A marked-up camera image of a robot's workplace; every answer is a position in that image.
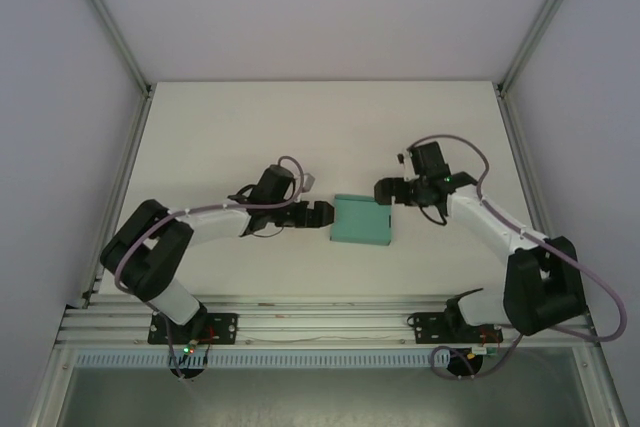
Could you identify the teal corrugated paper box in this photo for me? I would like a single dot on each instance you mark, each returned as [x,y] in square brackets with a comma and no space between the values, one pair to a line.
[360,222]

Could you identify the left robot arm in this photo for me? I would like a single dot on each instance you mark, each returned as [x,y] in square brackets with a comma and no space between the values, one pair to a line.
[150,257]

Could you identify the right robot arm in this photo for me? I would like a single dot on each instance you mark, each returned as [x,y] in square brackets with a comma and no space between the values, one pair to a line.
[545,292]

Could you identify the small board with LEDs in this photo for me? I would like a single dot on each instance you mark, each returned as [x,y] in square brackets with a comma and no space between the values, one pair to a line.
[189,348]

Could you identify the green and yellow connector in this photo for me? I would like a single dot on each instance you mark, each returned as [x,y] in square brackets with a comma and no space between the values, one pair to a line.
[482,351]

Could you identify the grey metal sheet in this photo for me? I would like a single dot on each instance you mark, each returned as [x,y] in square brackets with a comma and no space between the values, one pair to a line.
[320,397]

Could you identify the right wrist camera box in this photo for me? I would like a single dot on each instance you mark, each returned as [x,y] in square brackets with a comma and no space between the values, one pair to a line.
[411,164]

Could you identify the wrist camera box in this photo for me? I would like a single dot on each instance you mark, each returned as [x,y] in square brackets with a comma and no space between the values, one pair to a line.
[310,182]
[411,164]

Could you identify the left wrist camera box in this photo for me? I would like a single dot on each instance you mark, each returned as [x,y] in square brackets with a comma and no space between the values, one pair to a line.
[310,182]

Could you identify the aluminium table side rail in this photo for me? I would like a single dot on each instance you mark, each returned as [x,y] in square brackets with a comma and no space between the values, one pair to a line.
[127,162]
[520,147]

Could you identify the aluminium mounting rail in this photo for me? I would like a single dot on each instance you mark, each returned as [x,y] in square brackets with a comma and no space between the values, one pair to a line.
[325,322]

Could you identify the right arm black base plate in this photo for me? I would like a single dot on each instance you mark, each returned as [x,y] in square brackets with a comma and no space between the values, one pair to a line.
[425,329]

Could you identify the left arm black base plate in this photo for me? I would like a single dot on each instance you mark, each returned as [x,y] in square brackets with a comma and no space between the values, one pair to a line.
[225,329]

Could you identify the aluminium frame post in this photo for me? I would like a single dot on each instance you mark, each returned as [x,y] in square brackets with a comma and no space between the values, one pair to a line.
[107,17]
[545,17]

